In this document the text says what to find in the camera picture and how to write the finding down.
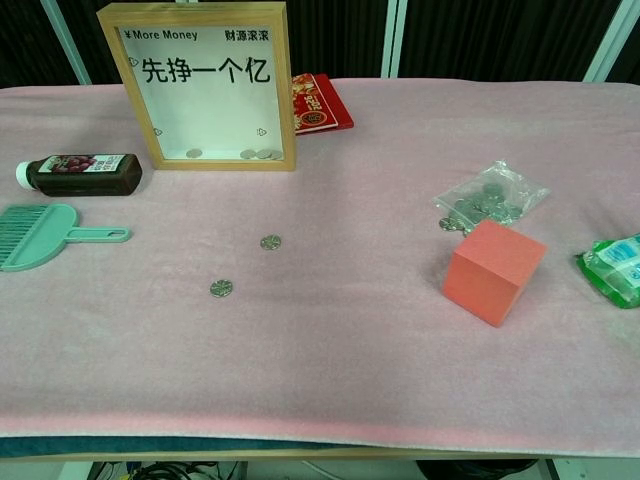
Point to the salmon pink cube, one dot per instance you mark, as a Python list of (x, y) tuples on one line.
[(492, 275)]

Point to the clear bag of coins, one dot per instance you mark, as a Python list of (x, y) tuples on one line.
[(492, 200)]

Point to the teal plastic dustpan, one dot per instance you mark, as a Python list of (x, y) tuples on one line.
[(50, 237)]

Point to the dark juice bottle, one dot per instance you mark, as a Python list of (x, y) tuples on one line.
[(90, 177)]

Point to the pink table cloth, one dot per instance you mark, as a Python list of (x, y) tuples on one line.
[(325, 360)]

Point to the green tissue pack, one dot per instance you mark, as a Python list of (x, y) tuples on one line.
[(615, 272)]

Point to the grey aluminium partition post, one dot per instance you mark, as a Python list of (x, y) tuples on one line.
[(393, 40), (65, 45), (607, 40)]

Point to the wooden frame coin box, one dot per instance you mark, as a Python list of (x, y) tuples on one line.
[(112, 60)]

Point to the red desk calendar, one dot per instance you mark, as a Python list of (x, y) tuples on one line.
[(327, 107)]

